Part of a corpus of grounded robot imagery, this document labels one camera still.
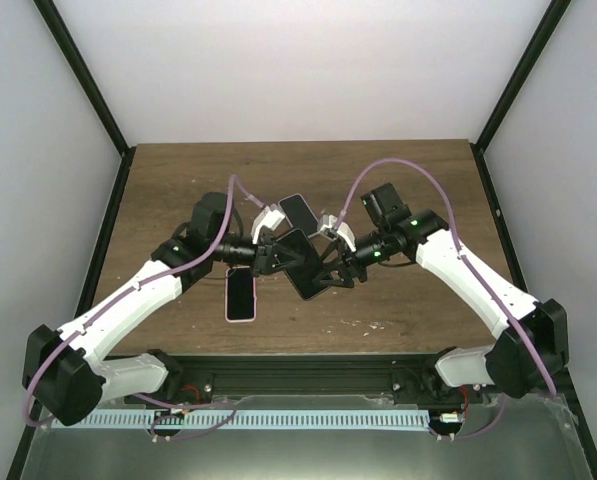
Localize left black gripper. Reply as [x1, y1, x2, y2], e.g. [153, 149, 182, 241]
[210, 233, 304, 278]

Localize black phone case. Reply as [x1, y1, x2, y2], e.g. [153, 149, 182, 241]
[278, 228, 329, 301]

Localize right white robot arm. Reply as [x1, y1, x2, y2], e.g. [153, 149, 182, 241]
[313, 183, 569, 403]

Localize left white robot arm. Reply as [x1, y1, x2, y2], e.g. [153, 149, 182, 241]
[22, 192, 317, 426]

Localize phone in pink case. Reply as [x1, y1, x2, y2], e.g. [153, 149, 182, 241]
[225, 267, 257, 323]

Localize phone in lilac case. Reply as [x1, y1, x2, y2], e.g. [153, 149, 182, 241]
[278, 193, 319, 238]

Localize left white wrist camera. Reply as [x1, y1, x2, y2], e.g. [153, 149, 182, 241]
[251, 204, 286, 244]

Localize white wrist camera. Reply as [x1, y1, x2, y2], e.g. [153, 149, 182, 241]
[251, 204, 286, 244]
[317, 214, 357, 252]

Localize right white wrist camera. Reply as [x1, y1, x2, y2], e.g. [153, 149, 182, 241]
[317, 214, 357, 252]

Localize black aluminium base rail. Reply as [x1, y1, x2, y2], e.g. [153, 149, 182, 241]
[109, 347, 473, 408]

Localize light blue slotted cable duct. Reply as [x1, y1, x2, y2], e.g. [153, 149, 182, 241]
[76, 409, 430, 431]

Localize left black frame post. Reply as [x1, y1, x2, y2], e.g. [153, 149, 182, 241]
[32, 0, 130, 156]

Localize black frame post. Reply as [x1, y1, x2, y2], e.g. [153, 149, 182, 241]
[32, 0, 130, 156]
[474, 0, 572, 152]

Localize right black frame post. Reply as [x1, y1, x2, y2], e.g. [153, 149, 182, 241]
[474, 0, 572, 152]

